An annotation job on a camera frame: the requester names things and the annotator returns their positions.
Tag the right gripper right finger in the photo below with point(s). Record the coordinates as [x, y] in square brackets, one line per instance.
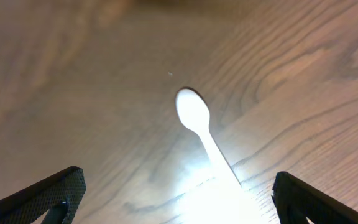
[297, 202]

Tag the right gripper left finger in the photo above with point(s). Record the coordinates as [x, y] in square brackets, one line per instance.
[57, 198]

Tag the white plastic spoon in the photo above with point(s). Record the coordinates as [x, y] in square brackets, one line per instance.
[234, 204]

